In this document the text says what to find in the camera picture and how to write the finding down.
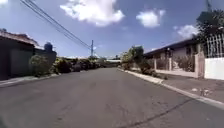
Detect green shrubs by kerb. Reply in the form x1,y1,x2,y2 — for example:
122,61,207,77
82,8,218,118
120,45,168,80

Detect utility pole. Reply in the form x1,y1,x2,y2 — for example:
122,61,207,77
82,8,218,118
90,39,95,58

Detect row of bushes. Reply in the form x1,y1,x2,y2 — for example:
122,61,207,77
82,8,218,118
52,56,108,74

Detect grey asphalt road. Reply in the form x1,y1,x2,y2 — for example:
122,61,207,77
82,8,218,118
0,67,224,128

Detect low house with dark roof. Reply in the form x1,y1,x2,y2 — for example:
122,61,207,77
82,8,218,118
143,38,205,78

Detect round green bush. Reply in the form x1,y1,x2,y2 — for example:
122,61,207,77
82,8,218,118
28,54,54,78

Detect grey sidewalk with pale kerb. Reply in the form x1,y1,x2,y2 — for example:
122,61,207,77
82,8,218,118
117,67,224,108

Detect dark house with tile roof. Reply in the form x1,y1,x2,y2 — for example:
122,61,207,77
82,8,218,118
0,28,58,81

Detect dark tree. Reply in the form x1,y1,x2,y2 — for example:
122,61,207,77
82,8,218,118
194,8,224,44

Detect overhead wires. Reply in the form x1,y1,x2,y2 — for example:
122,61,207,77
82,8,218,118
19,0,94,51

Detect white wall with grille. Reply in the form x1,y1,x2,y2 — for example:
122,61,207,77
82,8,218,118
194,33,224,81

